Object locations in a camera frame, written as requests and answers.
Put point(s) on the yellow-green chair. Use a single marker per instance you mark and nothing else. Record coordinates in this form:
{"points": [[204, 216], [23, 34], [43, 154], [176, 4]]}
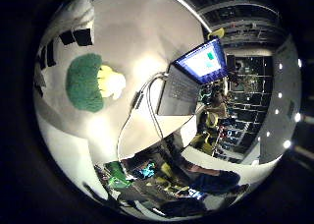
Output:
{"points": [[176, 186], [167, 170], [203, 142]]}

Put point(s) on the person in dark blue clothes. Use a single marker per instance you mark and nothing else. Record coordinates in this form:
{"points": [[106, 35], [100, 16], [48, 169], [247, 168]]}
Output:
{"points": [[216, 181]]}

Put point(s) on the dark storage shelving rack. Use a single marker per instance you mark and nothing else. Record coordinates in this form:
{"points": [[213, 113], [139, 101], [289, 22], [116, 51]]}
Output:
{"points": [[248, 102]]}

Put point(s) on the white cabinet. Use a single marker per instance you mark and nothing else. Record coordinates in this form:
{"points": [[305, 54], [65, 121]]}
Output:
{"points": [[188, 132]]}

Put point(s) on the person wearing headphones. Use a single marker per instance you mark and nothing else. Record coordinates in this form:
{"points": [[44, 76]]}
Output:
{"points": [[217, 104]]}

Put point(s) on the small yellow object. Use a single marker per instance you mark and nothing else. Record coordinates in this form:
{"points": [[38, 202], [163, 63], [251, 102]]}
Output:
{"points": [[216, 33]]}

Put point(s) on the green bag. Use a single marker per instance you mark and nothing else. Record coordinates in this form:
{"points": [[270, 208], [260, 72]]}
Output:
{"points": [[117, 176]]}

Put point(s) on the teal patterned item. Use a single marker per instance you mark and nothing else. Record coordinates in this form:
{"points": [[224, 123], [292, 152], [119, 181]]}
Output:
{"points": [[147, 170]]}

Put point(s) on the open laptop computer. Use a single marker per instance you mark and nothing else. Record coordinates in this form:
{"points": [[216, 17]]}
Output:
{"points": [[178, 93]]}

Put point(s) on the green broccoli plush toy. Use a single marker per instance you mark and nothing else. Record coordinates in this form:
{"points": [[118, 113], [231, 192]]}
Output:
{"points": [[83, 83]]}

